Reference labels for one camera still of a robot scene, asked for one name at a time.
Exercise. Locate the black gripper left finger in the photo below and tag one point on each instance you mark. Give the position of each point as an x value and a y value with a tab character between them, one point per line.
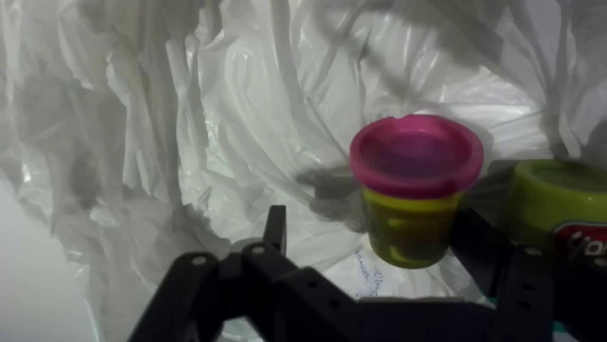
280	301

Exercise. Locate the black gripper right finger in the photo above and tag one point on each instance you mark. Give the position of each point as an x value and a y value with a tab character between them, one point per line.
531	289

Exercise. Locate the pink lidded toy tub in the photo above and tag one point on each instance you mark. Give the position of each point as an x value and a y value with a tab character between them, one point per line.
413	172

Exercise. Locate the green play dough tub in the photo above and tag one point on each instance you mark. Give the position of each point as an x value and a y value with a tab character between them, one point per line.
561	208

